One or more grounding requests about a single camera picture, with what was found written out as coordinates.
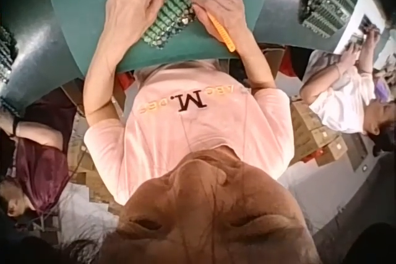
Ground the person's right hand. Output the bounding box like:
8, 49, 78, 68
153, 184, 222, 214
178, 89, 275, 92
188, 0, 249, 41

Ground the person's left hand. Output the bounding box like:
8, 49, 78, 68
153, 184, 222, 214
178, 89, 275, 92
104, 0, 183, 49

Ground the orange plastic hand tool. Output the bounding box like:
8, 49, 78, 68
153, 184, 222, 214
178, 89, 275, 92
206, 11, 238, 54

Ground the green circuit board panel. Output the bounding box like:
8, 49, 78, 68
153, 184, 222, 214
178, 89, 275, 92
140, 0, 215, 51

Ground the green work mat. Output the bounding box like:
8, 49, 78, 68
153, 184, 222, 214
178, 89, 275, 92
45, 0, 269, 72

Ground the red object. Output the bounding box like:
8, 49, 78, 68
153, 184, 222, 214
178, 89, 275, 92
279, 46, 300, 79

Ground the stack of green circuit boards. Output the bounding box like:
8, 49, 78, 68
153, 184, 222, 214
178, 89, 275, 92
298, 0, 363, 38
0, 25, 20, 87

